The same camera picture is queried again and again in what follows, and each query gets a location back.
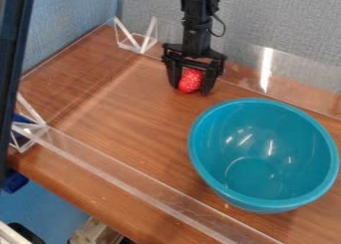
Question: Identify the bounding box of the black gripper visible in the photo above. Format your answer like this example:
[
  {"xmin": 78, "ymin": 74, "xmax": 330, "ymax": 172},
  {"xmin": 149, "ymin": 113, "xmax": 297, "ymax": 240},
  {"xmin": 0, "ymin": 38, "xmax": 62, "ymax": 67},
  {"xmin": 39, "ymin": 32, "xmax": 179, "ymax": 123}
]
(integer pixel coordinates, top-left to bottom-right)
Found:
[{"xmin": 162, "ymin": 43, "xmax": 228, "ymax": 96}]

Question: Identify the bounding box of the white black object below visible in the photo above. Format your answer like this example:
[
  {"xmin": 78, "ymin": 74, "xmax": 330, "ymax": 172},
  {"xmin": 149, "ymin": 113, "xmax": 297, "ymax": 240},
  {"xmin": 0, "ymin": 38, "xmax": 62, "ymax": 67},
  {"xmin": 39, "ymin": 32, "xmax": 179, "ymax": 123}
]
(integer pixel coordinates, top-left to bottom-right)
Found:
[{"xmin": 0, "ymin": 221, "xmax": 46, "ymax": 244}]

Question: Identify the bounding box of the blue plastic bowl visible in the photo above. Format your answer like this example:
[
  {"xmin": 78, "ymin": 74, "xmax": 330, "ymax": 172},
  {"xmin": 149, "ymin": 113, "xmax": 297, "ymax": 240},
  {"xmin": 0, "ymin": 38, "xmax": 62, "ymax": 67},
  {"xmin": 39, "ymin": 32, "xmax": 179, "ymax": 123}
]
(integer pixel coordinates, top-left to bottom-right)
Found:
[{"xmin": 187, "ymin": 98, "xmax": 340, "ymax": 214}]

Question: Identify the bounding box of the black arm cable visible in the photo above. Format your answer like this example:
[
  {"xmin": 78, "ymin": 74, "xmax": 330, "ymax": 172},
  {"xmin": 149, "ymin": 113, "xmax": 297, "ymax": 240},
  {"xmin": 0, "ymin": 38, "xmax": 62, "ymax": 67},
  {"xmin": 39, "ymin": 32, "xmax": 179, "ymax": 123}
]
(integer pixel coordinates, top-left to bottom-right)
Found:
[{"xmin": 209, "ymin": 12, "xmax": 228, "ymax": 39}]

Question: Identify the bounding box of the clear acrylic back barrier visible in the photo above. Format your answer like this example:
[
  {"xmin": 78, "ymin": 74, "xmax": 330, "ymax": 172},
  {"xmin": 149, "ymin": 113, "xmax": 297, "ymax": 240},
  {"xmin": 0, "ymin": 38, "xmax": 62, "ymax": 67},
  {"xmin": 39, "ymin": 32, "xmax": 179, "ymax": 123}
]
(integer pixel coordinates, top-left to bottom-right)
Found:
[{"xmin": 146, "ymin": 16, "xmax": 341, "ymax": 122}]

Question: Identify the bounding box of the dark blue frame post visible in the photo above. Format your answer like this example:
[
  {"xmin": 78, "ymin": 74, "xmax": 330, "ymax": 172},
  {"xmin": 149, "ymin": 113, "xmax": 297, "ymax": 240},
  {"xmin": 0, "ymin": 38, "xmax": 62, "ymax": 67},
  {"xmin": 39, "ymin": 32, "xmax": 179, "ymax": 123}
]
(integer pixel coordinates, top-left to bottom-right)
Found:
[{"xmin": 0, "ymin": 0, "xmax": 35, "ymax": 189}]

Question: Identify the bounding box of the red strawberry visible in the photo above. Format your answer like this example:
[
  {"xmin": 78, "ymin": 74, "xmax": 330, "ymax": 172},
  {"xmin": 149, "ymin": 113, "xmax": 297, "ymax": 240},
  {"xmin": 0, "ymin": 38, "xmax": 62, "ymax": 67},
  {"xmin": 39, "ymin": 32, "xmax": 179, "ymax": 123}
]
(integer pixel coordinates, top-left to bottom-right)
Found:
[{"xmin": 178, "ymin": 69, "xmax": 203, "ymax": 94}]

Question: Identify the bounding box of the blue clamp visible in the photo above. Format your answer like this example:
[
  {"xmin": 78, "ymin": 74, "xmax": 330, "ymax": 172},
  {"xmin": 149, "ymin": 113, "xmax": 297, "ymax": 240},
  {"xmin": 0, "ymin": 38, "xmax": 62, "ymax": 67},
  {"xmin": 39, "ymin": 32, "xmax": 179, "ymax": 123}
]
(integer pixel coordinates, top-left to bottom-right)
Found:
[{"xmin": 3, "ymin": 114, "xmax": 32, "ymax": 194}]

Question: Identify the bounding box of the clear acrylic left barrier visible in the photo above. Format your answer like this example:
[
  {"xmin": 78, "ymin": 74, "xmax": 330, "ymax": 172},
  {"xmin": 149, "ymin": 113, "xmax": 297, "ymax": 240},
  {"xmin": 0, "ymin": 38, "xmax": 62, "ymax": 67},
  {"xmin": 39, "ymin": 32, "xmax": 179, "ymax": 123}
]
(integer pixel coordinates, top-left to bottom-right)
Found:
[{"xmin": 15, "ymin": 16, "xmax": 151, "ymax": 125}]

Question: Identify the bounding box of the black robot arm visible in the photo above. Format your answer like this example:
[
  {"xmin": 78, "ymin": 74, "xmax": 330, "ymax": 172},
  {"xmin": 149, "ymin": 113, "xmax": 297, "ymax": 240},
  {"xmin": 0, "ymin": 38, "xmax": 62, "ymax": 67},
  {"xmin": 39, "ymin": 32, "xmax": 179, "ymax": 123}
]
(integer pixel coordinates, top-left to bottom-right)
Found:
[{"xmin": 162, "ymin": 0, "xmax": 228, "ymax": 96}]

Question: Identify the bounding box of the grey box under table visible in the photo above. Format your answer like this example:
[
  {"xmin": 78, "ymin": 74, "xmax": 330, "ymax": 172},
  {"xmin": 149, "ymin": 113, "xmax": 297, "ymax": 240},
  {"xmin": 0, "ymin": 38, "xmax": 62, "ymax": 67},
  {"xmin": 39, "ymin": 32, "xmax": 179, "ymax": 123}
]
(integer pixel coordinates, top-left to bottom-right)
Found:
[{"xmin": 68, "ymin": 217, "xmax": 135, "ymax": 244}]

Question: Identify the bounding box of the clear acrylic front barrier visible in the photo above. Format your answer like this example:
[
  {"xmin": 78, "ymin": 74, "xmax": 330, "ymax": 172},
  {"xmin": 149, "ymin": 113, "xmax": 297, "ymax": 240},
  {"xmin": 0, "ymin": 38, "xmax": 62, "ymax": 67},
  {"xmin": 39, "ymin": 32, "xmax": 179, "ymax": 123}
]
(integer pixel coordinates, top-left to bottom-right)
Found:
[{"xmin": 8, "ymin": 122, "xmax": 282, "ymax": 244}]

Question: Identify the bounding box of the clear acrylic barrier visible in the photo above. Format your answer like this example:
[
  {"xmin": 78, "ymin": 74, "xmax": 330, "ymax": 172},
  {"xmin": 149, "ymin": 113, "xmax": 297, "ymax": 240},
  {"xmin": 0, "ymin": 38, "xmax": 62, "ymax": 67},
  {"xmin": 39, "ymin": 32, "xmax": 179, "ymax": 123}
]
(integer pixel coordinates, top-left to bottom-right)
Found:
[
  {"xmin": 8, "ymin": 122, "xmax": 282, "ymax": 244},
  {"xmin": 15, "ymin": 16, "xmax": 151, "ymax": 125},
  {"xmin": 146, "ymin": 16, "xmax": 341, "ymax": 122}
]

